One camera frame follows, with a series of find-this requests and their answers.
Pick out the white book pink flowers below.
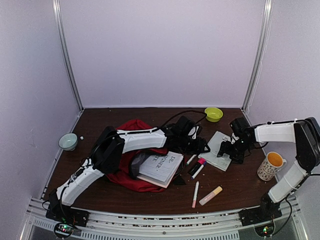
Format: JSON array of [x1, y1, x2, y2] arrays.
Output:
[[136, 151, 184, 189]]

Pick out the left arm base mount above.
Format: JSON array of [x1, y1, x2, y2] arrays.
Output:
[[45, 189, 89, 227]]

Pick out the purple capped white marker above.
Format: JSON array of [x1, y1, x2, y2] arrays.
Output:
[[191, 161, 207, 180]]

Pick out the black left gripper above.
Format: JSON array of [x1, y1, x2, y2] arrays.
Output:
[[178, 134, 212, 156]]

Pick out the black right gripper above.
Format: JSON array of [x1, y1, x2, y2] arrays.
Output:
[[216, 138, 253, 164]]

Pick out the teal capped white marker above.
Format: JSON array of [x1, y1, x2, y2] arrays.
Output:
[[186, 154, 197, 165]]

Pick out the pale celadon ceramic bowl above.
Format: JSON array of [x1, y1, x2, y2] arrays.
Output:
[[58, 133, 78, 151]]

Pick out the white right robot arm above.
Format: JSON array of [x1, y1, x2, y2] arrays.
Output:
[[217, 117, 320, 221]]

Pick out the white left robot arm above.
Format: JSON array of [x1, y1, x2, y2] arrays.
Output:
[[48, 126, 210, 222]]

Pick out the left aluminium corner post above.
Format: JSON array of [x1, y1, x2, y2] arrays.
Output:
[[52, 0, 84, 112]]

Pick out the pastel yellow pink highlighter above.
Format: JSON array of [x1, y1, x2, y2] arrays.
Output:
[[199, 186, 223, 206]]

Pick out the yellow green plastic bowl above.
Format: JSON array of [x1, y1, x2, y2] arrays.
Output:
[[204, 107, 224, 123]]

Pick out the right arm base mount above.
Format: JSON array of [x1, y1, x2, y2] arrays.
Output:
[[238, 193, 282, 226]]

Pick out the right aluminium corner post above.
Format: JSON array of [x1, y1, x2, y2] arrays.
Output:
[[241, 0, 274, 114]]

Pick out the white grey barcode book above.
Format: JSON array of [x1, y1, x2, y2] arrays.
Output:
[[198, 131, 232, 172]]

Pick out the aluminium front rail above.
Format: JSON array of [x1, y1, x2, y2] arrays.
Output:
[[18, 197, 311, 240]]

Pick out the patterned mug orange inside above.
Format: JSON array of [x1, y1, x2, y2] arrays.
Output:
[[257, 151, 287, 182]]

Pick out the aluminium corner post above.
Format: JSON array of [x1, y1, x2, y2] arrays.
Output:
[[241, 0, 274, 114], [52, 0, 84, 112]]

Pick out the red student backpack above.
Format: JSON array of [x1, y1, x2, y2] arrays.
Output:
[[106, 119, 186, 193]]

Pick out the pink capped white marker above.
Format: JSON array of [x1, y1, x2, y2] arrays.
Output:
[[191, 181, 200, 209]]

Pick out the black pink highlighter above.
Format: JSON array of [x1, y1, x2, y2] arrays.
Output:
[[188, 158, 206, 176]]

